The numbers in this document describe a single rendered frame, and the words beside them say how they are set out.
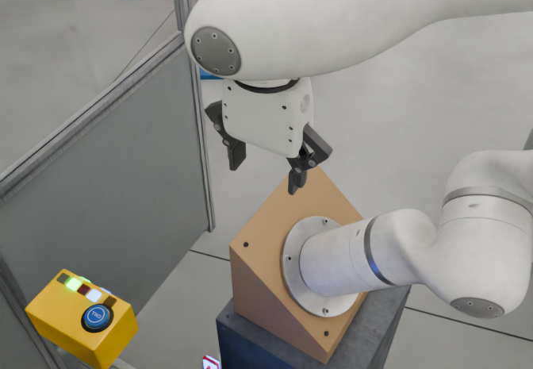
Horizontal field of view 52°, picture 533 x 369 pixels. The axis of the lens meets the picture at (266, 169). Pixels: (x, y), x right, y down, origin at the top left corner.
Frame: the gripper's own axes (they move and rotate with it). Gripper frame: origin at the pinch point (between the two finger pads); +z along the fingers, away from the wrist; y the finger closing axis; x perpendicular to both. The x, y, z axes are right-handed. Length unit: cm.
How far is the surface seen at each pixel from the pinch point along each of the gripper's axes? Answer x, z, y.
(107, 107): -38, 46, 70
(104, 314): 14.2, 34.7, 23.8
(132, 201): -38, 84, 70
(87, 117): -30, 43, 70
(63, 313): 17, 36, 31
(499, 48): -282, 145, -8
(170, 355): -21, 143, 52
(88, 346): 19.7, 35.8, 22.8
